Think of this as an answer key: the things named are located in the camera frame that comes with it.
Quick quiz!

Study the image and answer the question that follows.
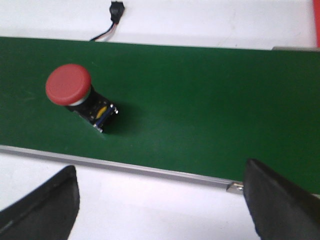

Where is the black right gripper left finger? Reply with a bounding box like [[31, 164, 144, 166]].
[[0, 165, 80, 240]]

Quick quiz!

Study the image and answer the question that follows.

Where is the green conveyor belt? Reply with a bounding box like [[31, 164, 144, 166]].
[[0, 36, 320, 195]]

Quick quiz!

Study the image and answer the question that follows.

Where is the black connector with cable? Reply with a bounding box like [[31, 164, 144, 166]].
[[90, 1, 125, 42]]

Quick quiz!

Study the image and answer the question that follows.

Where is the red plastic tray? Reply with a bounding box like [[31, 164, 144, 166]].
[[313, 0, 320, 48]]

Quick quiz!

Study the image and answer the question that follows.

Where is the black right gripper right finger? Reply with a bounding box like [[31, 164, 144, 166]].
[[243, 159, 320, 240]]

